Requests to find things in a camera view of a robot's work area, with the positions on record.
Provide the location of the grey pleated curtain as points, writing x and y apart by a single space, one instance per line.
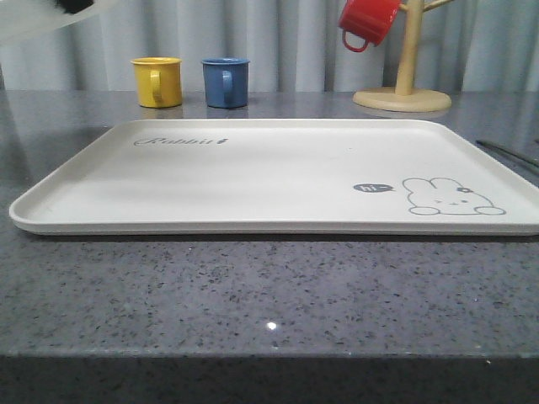
292 46

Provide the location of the red enamel mug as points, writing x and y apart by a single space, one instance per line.
369 20

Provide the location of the white round plate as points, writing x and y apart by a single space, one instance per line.
22 19

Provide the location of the blue enamel mug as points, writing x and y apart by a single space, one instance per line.
226 82

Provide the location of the silver metal fork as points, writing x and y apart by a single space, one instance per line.
518 156

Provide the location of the yellow enamel mug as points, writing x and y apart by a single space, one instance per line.
158 81

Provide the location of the wooden mug tree stand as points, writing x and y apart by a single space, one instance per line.
404 96

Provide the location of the cream rabbit serving tray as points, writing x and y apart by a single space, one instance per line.
280 176

